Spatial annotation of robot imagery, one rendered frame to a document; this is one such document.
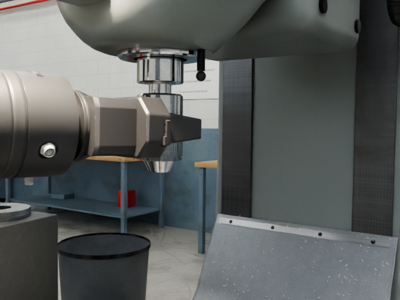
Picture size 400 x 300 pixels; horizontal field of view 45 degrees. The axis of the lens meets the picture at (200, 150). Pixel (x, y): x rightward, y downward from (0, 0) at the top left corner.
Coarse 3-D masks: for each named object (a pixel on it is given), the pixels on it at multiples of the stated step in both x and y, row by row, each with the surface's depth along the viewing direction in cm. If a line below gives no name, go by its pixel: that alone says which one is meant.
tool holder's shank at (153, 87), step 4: (148, 84) 49; (152, 84) 48; (156, 84) 48; (160, 84) 48; (164, 84) 48; (168, 84) 48; (172, 84) 48; (152, 88) 48; (156, 88) 48; (160, 88) 48; (164, 88) 48; (168, 88) 48; (152, 92) 48; (156, 92) 48; (160, 92) 48; (164, 92) 48; (168, 92) 48
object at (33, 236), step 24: (0, 216) 66; (24, 216) 69; (48, 216) 71; (0, 240) 63; (24, 240) 67; (48, 240) 71; (0, 264) 63; (24, 264) 67; (48, 264) 71; (0, 288) 63; (24, 288) 67; (48, 288) 71
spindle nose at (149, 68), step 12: (144, 60) 47; (156, 60) 46; (168, 60) 46; (180, 60) 47; (144, 72) 47; (156, 72) 46; (168, 72) 46; (180, 72) 48; (144, 84) 50; (180, 84) 49
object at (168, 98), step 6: (144, 96) 47; (150, 96) 47; (156, 96) 46; (162, 96) 46; (168, 96) 47; (174, 96) 47; (180, 96) 48; (168, 102) 47; (174, 102) 47; (180, 102) 48
